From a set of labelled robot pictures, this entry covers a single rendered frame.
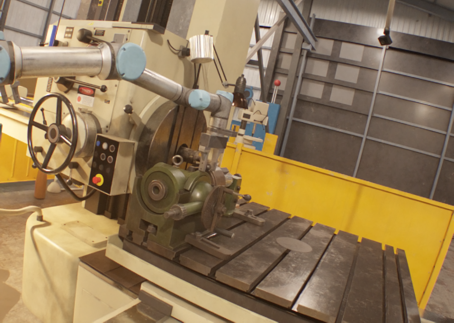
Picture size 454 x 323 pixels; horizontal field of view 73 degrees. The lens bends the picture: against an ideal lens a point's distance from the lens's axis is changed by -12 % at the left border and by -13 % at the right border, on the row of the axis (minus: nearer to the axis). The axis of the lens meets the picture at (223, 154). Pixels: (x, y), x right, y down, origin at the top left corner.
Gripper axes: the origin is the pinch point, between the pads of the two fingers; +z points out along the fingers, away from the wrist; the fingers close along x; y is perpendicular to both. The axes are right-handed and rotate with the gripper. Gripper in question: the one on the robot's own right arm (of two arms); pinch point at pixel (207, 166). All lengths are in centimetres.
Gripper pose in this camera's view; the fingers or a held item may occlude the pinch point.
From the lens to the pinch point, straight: 144.8
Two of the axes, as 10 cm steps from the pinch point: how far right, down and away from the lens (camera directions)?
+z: -2.3, 9.7, 1.2
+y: -8.0, -2.6, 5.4
